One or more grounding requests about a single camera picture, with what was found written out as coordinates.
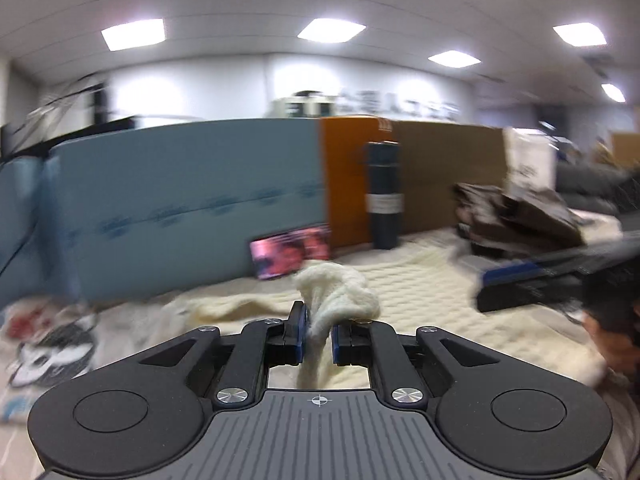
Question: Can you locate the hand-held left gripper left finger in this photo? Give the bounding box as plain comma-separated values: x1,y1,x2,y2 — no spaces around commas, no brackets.
136,301,307,406

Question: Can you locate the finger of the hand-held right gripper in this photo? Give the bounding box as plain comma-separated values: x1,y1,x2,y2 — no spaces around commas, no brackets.
481,240,626,283
476,276,587,314

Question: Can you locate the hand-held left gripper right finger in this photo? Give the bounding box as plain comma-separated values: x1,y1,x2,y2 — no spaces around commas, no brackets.
331,319,502,406

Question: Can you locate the cream knitted sweater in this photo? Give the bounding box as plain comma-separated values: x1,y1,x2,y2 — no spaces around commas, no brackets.
167,263,382,391

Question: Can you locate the pile of dark brown clothes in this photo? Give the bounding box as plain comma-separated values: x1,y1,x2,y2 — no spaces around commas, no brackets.
452,182,588,261

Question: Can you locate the person's right hand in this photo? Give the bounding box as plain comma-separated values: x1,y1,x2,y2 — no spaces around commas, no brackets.
580,309,640,388

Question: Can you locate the cream quilted blanket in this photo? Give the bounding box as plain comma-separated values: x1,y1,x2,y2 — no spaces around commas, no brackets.
95,210,632,403

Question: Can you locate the tablet with pink screen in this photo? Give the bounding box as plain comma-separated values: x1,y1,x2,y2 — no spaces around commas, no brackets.
249,225,333,281

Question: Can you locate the grey sofa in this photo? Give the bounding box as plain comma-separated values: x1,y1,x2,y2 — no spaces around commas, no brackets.
555,162,640,217

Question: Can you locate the white paper bag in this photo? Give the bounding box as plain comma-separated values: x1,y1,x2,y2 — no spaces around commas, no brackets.
502,127,558,196

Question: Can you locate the brown partition panel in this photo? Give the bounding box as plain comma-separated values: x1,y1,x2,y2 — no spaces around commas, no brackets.
392,121,511,241

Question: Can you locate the cardboard box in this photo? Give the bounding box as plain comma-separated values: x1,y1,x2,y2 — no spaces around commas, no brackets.
609,131,640,167

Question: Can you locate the orange partition panel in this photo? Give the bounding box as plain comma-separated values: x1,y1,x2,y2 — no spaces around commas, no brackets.
319,116,396,250

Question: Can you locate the dark blue rolled mat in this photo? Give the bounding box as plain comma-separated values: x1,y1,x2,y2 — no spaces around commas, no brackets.
364,142,404,251

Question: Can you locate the blue partition panel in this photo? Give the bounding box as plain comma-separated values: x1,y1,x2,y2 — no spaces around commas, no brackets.
0,118,328,306

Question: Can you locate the black and white printed cloth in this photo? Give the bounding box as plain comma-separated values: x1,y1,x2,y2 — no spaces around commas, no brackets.
0,297,103,423

